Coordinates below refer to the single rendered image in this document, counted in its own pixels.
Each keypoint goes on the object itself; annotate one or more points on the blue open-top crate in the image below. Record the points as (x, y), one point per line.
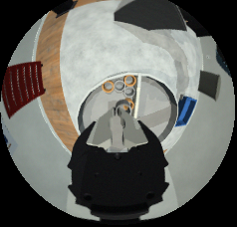
(186, 106)

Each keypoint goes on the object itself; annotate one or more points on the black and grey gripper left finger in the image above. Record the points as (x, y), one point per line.
(97, 134)

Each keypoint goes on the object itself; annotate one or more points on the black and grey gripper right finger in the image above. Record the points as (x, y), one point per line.
(136, 133)

